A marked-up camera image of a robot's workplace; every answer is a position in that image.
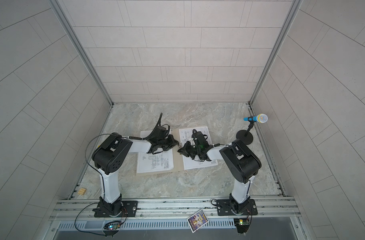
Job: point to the colourful card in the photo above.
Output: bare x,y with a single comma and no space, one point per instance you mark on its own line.
197,220

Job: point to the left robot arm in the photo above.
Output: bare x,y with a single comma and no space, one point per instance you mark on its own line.
109,157

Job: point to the right circuit board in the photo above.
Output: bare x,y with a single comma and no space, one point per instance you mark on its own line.
242,225

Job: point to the beige paper folder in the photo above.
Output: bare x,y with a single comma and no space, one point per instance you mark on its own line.
177,158

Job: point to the drawing paper sheet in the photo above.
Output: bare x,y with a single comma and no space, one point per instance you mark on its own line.
149,163
185,135

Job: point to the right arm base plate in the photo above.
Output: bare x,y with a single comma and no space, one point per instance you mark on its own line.
232,208

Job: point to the blue yellow microphone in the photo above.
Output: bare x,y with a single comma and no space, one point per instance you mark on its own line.
261,118

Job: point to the left green circuit board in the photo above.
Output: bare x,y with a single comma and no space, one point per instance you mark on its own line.
112,226

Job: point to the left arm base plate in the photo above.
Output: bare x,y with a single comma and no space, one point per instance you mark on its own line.
115,210

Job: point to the aluminium rail frame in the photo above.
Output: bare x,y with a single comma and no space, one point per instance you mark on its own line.
181,208

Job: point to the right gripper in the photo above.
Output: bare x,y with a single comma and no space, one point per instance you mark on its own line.
185,150

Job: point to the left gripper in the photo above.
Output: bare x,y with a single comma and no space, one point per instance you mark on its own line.
172,144

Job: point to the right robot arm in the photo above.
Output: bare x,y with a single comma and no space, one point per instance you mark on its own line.
243,164

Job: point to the small wooden block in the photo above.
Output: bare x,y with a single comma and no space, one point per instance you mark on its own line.
81,191

